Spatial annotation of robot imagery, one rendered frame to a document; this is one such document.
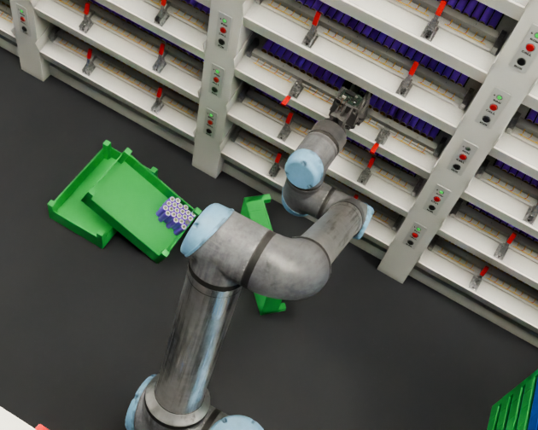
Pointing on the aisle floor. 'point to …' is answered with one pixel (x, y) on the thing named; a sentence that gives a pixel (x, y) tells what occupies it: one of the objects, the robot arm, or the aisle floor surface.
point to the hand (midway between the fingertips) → (362, 92)
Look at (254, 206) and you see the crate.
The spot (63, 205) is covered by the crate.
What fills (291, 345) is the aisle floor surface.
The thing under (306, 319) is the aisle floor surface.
